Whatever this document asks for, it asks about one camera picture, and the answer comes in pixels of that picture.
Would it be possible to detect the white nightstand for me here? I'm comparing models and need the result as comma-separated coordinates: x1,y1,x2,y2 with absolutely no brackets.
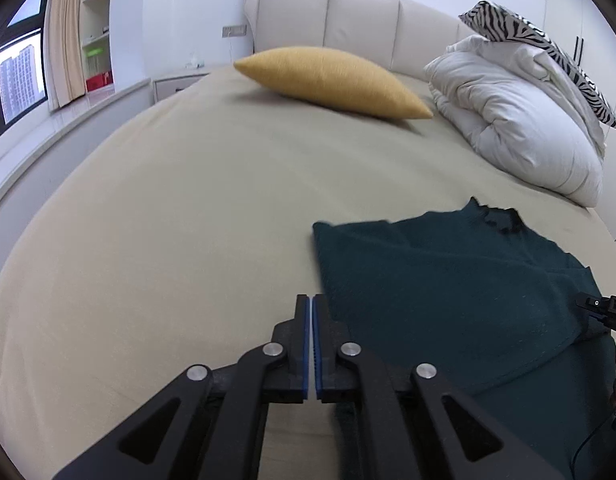
152,62,223,106

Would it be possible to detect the white folded duvet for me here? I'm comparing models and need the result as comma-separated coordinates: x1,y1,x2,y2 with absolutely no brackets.
424,35,609,209

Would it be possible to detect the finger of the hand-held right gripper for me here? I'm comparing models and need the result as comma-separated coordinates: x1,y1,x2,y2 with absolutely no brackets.
575,292,613,322

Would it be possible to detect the black cable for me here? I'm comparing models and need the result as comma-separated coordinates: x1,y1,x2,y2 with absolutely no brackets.
570,407,616,479

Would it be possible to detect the zebra print pillow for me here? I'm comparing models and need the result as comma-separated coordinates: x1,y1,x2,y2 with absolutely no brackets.
458,1,616,131

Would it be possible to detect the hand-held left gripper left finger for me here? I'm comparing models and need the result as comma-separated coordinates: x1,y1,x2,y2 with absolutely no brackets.
52,294,313,480

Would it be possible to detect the cream padded headboard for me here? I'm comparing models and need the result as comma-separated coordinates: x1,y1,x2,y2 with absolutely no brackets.
244,0,489,75

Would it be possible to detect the dark green sweater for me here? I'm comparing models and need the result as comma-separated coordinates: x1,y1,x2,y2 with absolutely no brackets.
312,196,616,400

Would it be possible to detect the beige bed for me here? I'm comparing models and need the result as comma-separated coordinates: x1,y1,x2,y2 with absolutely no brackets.
0,62,616,480

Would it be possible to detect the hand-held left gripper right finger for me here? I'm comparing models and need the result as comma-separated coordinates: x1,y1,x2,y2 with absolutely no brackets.
313,294,569,480

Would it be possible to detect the white shelf unit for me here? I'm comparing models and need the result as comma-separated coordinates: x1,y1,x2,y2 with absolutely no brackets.
80,0,116,96

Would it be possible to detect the yellow pillow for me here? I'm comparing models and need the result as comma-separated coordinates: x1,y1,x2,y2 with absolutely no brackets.
233,46,435,121

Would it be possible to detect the beige curtain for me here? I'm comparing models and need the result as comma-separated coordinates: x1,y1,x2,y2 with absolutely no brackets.
42,0,91,111

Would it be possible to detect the white window ledge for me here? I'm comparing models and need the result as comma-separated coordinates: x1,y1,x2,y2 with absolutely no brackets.
0,80,155,281

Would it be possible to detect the red box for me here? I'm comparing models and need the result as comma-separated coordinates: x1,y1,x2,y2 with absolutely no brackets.
85,71,113,93

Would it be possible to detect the white wardrobe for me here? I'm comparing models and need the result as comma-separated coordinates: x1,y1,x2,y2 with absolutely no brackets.
540,0,616,116

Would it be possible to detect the black framed window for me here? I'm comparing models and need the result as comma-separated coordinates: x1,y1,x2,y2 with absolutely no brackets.
0,0,51,147

